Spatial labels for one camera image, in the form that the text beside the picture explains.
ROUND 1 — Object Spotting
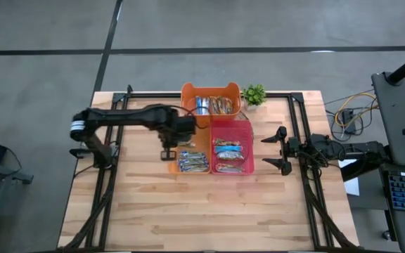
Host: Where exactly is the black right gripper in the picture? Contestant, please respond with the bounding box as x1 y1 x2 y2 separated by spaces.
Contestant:
260 125 294 176

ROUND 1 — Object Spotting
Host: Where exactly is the blue white granola bar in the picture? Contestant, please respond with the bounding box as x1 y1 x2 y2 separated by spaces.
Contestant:
178 150 207 159

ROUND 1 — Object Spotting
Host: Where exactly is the teal blue granola bar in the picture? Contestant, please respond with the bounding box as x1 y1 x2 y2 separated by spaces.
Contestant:
178 164 210 174

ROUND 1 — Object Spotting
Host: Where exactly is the blue Quaker granola bar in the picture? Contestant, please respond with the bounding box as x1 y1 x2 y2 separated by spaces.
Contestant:
213 145 244 153

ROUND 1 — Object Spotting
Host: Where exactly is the brown red granola bar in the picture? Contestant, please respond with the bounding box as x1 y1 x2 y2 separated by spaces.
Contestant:
212 138 242 147

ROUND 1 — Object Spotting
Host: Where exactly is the brown green granola bar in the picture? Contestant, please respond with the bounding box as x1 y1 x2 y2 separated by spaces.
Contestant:
220 96 234 115
209 96 223 115

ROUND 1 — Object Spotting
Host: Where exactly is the light orange translucent bin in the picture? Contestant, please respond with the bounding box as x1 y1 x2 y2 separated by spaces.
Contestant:
168 119 213 176

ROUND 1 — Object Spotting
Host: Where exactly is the pink translucent bin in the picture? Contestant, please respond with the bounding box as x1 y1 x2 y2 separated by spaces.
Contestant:
209 119 255 176

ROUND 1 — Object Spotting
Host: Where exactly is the small green potted plant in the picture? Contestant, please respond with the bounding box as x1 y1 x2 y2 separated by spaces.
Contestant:
240 84 267 110

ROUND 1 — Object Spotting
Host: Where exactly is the orange plastic tub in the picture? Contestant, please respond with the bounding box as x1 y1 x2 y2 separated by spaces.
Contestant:
180 82 243 120

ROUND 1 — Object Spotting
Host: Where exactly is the black power adapter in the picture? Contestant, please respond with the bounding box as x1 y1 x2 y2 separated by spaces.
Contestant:
341 108 357 135

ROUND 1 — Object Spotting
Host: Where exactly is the white paper sheet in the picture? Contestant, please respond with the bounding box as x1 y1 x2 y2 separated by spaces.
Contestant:
337 160 361 197

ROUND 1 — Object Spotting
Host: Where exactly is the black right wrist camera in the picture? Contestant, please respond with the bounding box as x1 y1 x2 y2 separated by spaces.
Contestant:
288 136 301 153

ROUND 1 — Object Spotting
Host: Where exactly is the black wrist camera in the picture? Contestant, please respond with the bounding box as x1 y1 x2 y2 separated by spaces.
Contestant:
176 116 197 136
288 136 301 153

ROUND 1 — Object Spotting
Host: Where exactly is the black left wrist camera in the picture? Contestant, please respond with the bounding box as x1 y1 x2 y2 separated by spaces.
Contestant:
176 116 197 136

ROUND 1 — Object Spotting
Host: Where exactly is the black floor cable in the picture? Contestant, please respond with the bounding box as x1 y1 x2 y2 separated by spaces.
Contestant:
323 89 381 142

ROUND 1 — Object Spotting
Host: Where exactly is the yellow floor cable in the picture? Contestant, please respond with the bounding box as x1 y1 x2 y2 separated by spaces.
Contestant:
334 91 379 127

